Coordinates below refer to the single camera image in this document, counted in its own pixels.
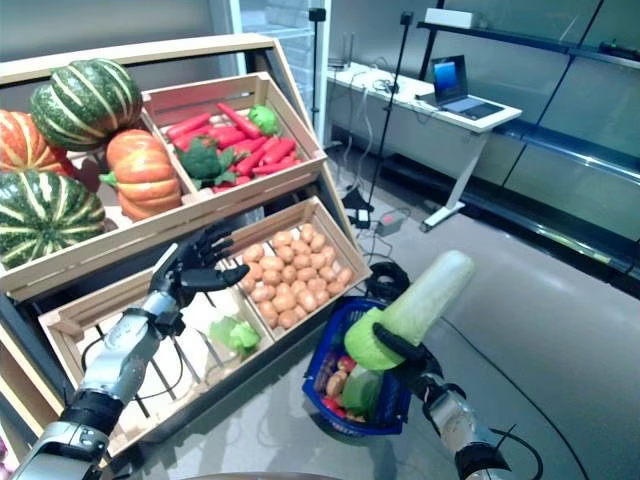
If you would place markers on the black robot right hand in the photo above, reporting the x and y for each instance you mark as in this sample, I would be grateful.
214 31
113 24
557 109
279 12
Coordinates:
422 370

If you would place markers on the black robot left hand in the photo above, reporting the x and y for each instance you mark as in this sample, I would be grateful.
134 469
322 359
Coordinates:
192 265

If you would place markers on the green white napa cabbage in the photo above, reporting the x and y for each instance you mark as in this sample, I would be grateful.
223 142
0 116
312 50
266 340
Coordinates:
361 392
235 335
425 295

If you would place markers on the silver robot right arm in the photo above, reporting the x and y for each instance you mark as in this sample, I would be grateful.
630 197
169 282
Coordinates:
455 425

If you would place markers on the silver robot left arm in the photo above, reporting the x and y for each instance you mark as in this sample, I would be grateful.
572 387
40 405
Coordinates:
125 350

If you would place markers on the blue plastic shopping basket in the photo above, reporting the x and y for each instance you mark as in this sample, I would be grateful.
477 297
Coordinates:
350 306

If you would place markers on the tan toy potato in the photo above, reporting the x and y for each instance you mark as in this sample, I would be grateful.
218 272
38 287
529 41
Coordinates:
336 288
345 276
256 272
281 239
253 253
336 384
247 286
271 263
268 312
306 300
262 292
306 232
283 301

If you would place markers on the red toy apple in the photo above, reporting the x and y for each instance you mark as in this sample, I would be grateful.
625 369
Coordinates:
345 363

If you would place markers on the red toy pepper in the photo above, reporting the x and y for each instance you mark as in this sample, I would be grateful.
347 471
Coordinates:
332 405

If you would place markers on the wooden crate with white slats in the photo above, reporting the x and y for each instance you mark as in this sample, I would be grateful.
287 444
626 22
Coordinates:
100 300

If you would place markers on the orange pumpkin with green stem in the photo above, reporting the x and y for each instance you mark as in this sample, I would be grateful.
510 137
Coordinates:
145 175

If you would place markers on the dark green toy broccoli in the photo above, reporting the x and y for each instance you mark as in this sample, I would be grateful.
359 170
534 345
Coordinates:
202 160

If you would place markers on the orange round produce on shelf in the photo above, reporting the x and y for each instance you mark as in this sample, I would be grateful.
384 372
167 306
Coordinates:
288 318

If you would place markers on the red orange toy carrot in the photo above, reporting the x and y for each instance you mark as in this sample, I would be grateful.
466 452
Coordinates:
250 162
227 136
187 125
277 166
239 120
278 150

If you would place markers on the grey box with red button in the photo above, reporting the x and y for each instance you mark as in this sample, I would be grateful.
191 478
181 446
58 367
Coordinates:
390 223

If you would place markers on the wooden potato crate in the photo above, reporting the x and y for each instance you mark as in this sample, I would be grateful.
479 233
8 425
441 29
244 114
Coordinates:
345 240

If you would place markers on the green striped pumpkin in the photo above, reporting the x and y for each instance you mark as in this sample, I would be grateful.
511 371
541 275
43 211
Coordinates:
45 215
85 105

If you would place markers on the light green toy lettuce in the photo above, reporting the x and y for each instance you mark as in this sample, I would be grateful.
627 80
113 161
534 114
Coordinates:
265 119

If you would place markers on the small power adapter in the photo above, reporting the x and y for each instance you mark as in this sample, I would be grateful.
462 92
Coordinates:
361 217

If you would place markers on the wooden carrot crate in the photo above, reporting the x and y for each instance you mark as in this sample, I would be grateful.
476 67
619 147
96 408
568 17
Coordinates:
295 117

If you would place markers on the orange striped pumpkin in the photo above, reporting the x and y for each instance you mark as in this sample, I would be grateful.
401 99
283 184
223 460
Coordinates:
25 142

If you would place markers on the wooden tiered display stand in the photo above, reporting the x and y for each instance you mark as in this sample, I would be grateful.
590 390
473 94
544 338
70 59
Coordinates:
290 70

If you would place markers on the white metal table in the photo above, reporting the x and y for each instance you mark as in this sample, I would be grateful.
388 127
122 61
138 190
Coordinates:
430 135

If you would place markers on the glass door display fridge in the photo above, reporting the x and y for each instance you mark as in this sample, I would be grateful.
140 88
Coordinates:
290 40

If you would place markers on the router with antennas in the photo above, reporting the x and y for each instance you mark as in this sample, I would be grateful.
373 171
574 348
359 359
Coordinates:
337 64

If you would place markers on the dark blue metal shelf rack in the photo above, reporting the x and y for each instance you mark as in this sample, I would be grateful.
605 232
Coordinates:
565 145

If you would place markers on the black tripod stand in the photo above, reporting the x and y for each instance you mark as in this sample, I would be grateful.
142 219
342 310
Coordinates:
407 18
317 15

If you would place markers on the open grey laptop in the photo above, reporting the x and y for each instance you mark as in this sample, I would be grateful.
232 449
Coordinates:
450 77

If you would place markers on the flat white box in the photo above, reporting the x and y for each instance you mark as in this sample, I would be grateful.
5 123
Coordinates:
450 17

